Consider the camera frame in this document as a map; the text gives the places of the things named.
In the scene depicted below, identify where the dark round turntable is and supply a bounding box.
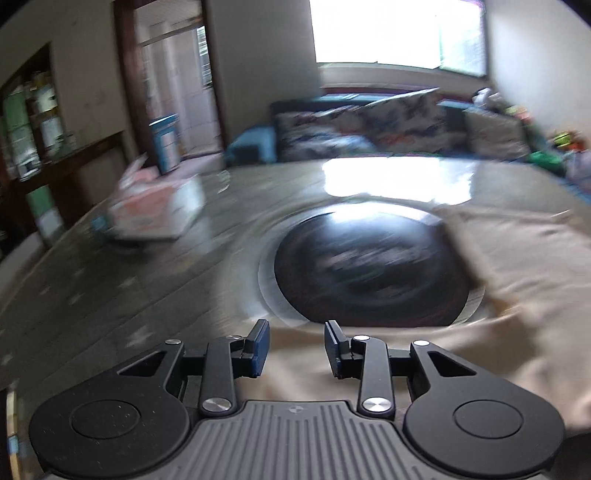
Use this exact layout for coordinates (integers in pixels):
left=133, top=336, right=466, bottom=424
left=259, top=205, right=481, bottom=329

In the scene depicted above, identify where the beige cloth garment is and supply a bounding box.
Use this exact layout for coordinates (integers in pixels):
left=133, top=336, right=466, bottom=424
left=240, top=203, right=591, bottom=437

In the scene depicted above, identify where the dark wooden shelf cabinet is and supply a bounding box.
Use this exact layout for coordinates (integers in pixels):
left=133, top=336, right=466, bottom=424
left=0, top=42, right=137, bottom=261

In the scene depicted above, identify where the blue white bin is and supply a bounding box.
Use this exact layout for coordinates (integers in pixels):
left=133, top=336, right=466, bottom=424
left=148, top=114, right=182, bottom=175

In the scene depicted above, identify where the bright window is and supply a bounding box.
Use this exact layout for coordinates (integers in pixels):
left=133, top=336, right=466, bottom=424
left=308, top=0, right=490, bottom=77

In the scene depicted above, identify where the pile of colourful clutter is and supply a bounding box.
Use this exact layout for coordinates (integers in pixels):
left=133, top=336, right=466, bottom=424
left=471, top=87, right=591, bottom=206

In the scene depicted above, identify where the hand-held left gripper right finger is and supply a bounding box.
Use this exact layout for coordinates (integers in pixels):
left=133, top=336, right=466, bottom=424
left=324, top=320, right=479, bottom=421

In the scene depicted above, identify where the white and pink cardboard box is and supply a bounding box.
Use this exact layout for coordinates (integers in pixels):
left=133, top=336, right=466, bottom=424
left=107, top=156, right=206, bottom=244

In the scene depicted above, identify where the sofa with patterned cushions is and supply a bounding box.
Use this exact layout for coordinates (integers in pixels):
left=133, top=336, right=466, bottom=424
left=270, top=88, right=533, bottom=163

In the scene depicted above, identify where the blue stool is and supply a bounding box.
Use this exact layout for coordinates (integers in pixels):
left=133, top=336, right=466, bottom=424
left=225, top=124, right=279, bottom=168

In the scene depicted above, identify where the dark wooden door frame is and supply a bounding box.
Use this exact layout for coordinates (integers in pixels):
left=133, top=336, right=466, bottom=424
left=113, top=0, right=228, bottom=163

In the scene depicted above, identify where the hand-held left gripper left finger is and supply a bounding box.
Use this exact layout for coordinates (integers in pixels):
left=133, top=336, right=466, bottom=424
left=117, top=318, right=271, bottom=419

